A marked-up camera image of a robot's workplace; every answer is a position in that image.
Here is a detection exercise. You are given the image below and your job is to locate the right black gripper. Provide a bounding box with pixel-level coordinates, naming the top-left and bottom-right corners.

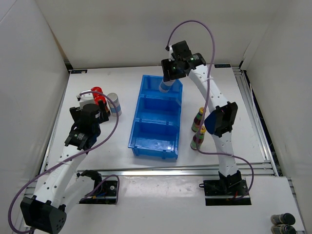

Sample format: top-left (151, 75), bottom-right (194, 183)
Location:
top-left (160, 58), bottom-right (186, 82)

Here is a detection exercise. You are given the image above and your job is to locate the blue-label shaker can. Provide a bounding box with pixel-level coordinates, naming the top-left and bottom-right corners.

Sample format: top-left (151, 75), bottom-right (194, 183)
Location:
top-left (159, 80), bottom-right (175, 93)
top-left (107, 93), bottom-right (122, 117)

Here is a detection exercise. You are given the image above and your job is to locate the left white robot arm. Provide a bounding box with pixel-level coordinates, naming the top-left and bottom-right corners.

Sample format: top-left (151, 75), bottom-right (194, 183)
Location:
top-left (20, 103), bottom-right (103, 234)

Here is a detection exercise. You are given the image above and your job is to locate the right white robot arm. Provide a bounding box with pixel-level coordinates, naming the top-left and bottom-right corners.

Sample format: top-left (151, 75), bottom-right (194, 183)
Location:
top-left (159, 41), bottom-right (242, 195)

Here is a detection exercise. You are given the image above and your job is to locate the front red-lid sauce jar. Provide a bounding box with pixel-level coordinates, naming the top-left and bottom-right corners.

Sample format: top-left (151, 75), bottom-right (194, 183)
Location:
top-left (94, 95), bottom-right (111, 117)

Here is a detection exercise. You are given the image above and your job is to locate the red-lid sauce jar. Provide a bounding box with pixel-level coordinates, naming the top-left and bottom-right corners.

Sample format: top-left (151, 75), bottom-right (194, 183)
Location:
top-left (91, 86), bottom-right (103, 97)
top-left (94, 95), bottom-right (111, 117)

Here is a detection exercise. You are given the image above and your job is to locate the rear red-lid sauce jar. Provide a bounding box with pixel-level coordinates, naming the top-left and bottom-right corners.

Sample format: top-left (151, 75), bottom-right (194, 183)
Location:
top-left (91, 86), bottom-right (103, 97)

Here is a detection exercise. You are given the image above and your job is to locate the blue three-compartment plastic bin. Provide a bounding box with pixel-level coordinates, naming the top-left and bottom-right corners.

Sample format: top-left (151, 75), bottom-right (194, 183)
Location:
top-left (128, 75), bottom-right (183, 160)

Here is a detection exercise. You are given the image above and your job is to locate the rear yellow-cap sauce bottle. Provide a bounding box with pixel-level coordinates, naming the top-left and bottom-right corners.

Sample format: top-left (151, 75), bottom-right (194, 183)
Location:
top-left (191, 107), bottom-right (204, 132)

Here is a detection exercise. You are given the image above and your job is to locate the yellow-cap sauce bottle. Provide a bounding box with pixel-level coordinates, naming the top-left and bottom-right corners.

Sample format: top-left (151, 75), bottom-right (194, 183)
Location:
top-left (191, 107), bottom-right (204, 132)
top-left (190, 125), bottom-right (206, 150)

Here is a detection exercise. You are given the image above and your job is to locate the front yellow-cap sauce bottle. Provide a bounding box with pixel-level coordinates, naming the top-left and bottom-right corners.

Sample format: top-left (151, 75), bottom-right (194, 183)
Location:
top-left (190, 125), bottom-right (206, 150)

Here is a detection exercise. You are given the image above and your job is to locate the upper dark corner bottle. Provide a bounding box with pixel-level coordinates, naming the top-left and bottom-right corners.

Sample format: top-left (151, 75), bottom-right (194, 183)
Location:
top-left (271, 213), bottom-right (296, 225)

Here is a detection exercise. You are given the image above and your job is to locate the dark corner bottle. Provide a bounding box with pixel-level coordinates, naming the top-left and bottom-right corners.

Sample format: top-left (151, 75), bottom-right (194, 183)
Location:
top-left (271, 225), bottom-right (296, 234)
top-left (271, 213), bottom-right (296, 225)

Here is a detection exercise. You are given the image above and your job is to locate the lower dark corner bottle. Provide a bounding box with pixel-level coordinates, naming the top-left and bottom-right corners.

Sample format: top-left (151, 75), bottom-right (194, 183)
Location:
top-left (271, 225), bottom-right (296, 234)

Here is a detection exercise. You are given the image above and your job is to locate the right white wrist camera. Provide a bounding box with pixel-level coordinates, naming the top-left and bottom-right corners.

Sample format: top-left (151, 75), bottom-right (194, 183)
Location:
top-left (165, 45), bottom-right (175, 61)

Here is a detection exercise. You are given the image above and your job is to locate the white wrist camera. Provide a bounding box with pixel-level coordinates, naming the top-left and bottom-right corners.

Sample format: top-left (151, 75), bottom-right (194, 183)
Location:
top-left (77, 93), bottom-right (95, 109)
top-left (165, 45), bottom-right (175, 61)

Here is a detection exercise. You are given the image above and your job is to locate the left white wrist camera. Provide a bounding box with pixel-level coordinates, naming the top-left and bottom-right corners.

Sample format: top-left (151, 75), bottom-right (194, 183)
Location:
top-left (77, 93), bottom-right (95, 109)

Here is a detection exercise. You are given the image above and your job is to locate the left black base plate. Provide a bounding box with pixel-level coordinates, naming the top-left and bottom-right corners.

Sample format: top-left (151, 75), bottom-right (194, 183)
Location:
top-left (79, 180), bottom-right (119, 205)

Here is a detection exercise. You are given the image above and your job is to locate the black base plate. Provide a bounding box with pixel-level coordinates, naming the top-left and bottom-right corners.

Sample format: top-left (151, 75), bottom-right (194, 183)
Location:
top-left (199, 179), bottom-right (252, 206)
top-left (79, 180), bottom-right (119, 205)

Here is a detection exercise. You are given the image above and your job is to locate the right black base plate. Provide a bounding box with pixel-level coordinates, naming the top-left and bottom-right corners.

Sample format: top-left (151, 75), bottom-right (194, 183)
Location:
top-left (199, 179), bottom-right (252, 206)

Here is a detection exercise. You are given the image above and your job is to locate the aluminium frame rail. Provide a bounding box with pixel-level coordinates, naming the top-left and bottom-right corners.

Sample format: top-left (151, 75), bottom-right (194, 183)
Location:
top-left (43, 64), bottom-right (278, 176)

